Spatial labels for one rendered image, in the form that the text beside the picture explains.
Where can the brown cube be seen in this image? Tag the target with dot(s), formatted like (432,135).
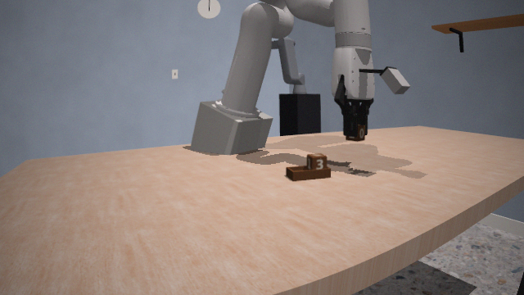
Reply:
(361,134)
(316,161)

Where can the brown wooden tray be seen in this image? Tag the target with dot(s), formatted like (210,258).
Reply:
(298,173)

